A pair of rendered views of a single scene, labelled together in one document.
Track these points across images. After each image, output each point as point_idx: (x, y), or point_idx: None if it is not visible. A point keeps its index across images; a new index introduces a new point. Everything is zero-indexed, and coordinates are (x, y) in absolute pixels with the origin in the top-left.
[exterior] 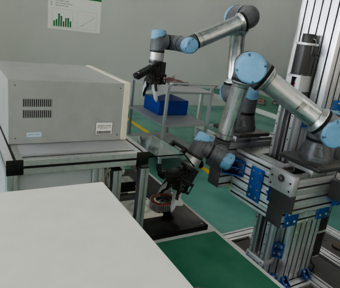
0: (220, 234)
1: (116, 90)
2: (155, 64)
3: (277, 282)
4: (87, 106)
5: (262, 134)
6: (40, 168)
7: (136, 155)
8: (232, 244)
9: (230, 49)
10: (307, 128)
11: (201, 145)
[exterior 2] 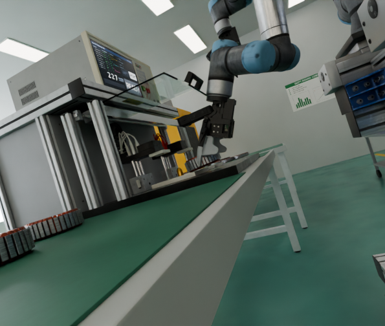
0: (248, 173)
1: (76, 44)
2: (222, 35)
3: (212, 211)
4: (59, 73)
5: None
6: None
7: (67, 87)
8: (244, 177)
9: None
10: None
11: (213, 58)
